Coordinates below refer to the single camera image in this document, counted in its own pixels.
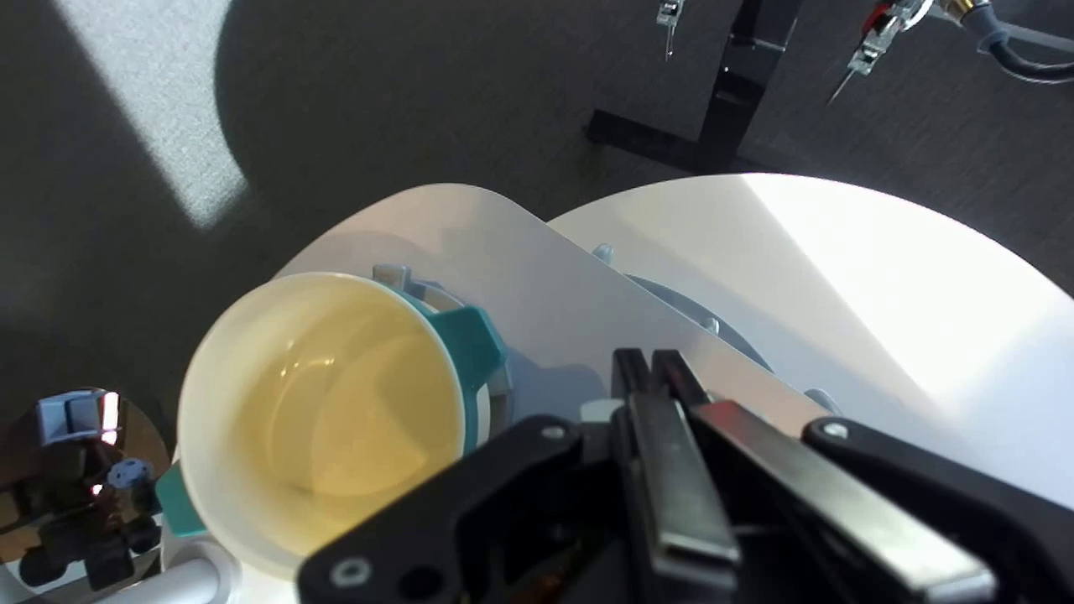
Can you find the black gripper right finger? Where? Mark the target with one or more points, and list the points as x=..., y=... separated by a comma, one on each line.
x=827, y=505

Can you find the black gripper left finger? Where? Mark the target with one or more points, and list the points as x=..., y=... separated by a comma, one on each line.
x=673, y=479

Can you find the black stand foot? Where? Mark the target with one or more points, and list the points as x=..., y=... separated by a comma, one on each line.
x=738, y=79

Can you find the round white table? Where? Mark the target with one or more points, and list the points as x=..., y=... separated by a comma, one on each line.
x=893, y=288

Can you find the small silver clip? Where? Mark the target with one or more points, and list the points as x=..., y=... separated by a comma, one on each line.
x=670, y=19

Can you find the cream bowl with teal stripe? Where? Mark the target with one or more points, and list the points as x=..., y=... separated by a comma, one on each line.
x=338, y=413

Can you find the silver clip with red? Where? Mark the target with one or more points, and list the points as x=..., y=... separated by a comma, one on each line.
x=878, y=44

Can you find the shiny metal fixture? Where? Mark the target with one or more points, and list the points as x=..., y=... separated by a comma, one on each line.
x=79, y=524

